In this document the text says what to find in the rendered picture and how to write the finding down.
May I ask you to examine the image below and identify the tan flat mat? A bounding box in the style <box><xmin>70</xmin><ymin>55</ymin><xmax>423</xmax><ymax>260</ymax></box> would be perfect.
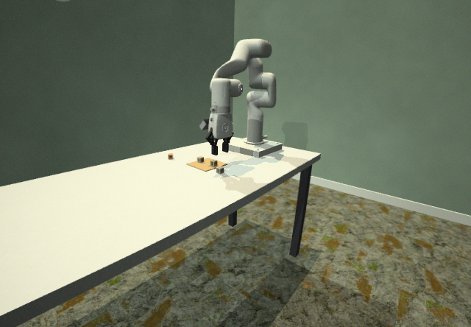
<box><xmin>187</xmin><ymin>158</ymin><xmax>227</xmax><ymax>172</ymax></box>

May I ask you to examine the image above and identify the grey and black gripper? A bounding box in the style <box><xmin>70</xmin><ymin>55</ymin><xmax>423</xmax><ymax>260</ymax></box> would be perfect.
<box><xmin>205</xmin><ymin>112</ymin><xmax>234</xmax><ymax>155</ymax></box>

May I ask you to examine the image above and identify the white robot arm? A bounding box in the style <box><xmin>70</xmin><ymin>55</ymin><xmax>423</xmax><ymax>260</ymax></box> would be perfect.
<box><xmin>210</xmin><ymin>39</ymin><xmax>276</xmax><ymax>145</ymax></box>

